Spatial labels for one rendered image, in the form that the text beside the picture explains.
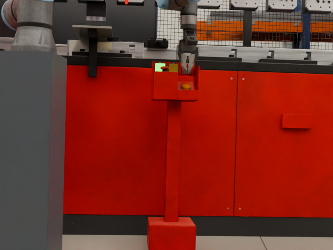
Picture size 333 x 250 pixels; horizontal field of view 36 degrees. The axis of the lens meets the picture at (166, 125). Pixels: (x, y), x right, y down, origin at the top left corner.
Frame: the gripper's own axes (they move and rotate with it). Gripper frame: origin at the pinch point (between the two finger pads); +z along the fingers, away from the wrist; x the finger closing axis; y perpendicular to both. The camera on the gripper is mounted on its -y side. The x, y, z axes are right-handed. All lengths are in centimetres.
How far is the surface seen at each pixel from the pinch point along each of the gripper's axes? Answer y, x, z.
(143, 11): 95, 17, -37
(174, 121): -2.7, 5.1, 22.5
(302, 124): 22, -62, 24
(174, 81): -6.1, 6.0, 4.6
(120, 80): 25.9, 29.7, 5.3
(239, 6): 40, -31, -35
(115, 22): 94, 34, -30
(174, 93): -6.6, 5.9, 9.9
